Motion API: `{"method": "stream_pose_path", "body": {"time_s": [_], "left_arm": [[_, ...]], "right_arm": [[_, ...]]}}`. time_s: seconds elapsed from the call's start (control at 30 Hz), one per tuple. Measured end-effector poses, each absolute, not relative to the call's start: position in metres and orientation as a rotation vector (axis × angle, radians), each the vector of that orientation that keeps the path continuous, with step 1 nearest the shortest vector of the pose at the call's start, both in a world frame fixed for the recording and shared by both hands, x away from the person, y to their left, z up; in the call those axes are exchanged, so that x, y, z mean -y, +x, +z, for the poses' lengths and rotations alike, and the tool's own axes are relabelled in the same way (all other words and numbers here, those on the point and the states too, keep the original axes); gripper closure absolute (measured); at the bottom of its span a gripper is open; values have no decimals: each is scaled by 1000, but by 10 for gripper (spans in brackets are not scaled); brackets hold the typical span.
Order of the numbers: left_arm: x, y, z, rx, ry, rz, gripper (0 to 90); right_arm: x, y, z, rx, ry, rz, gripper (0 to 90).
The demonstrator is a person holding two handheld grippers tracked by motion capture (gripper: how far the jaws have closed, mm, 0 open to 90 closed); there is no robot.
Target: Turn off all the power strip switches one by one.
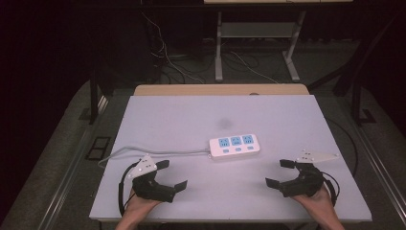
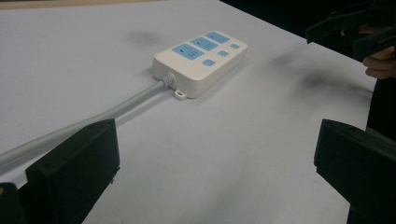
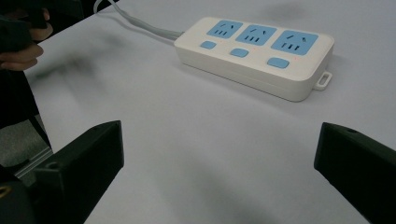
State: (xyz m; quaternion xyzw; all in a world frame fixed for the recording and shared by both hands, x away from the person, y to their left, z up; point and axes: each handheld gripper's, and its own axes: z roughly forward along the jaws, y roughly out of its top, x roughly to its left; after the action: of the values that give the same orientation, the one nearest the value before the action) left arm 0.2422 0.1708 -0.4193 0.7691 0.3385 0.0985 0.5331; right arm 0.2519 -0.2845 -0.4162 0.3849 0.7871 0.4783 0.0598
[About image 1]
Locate grey power strip cable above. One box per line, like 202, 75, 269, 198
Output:
97, 145, 213, 170

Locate black metal stand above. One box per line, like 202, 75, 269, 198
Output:
331, 12, 406, 127
87, 68, 115, 127

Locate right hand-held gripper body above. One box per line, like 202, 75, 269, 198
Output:
281, 149, 341, 198

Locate white table board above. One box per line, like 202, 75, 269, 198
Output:
89, 94, 373, 224

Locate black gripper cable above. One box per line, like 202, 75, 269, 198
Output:
117, 160, 142, 218
320, 170, 341, 207

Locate aluminium floor rail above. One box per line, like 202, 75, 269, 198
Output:
353, 124, 406, 221
37, 94, 110, 230

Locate white power strip blue sockets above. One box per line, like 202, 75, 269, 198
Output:
208, 133, 261, 162

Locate person's left hand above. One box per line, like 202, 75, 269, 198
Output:
122, 188, 163, 222

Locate person's right hand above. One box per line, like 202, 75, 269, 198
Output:
290, 184, 335, 219

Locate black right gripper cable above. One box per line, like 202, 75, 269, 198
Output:
320, 170, 341, 207

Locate thin black floor cable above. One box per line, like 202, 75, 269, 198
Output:
325, 117, 360, 178

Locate white floor cable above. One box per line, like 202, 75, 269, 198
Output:
140, 11, 207, 85

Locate black rectangular floor frame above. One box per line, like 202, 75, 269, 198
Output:
84, 136, 112, 161

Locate wooden table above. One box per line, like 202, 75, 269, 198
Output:
133, 83, 310, 97

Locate grey metal stand with shelf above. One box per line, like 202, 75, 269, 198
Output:
214, 10, 302, 83

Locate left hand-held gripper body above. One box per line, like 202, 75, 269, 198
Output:
127, 154, 177, 204

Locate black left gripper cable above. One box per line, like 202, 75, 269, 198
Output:
117, 160, 142, 218

